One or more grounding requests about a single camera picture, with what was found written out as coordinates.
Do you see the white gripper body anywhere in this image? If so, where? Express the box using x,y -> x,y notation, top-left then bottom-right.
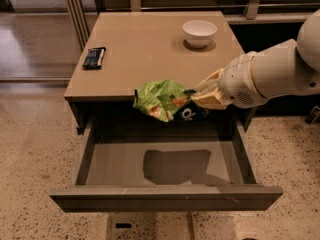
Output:
219,52 -> 268,109

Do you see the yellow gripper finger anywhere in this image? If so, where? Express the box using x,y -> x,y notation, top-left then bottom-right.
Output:
191,87 -> 231,110
194,68 -> 224,92

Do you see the green rice chip bag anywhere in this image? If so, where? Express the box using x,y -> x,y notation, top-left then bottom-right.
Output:
133,80 -> 209,122

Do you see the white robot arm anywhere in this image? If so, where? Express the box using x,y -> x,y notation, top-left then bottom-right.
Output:
191,10 -> 320,110

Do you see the grey open top drawer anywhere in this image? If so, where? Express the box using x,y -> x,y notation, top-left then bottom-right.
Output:
50,118 -> 283,212

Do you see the beige drawer cabinet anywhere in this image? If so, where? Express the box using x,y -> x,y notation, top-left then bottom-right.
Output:
65,12 -> 254,136

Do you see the white ceramic bowl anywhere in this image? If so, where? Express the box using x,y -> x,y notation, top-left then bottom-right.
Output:
183,20 -> 217,48

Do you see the dark blue snack bar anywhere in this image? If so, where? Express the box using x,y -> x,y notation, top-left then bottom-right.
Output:
82,47 -> 106,70

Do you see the floor outlet plate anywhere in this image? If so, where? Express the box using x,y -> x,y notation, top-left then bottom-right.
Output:
106,213 -> 157,240

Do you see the metal railing frame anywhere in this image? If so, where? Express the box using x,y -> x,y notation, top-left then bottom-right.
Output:
93,0 -> 320,50

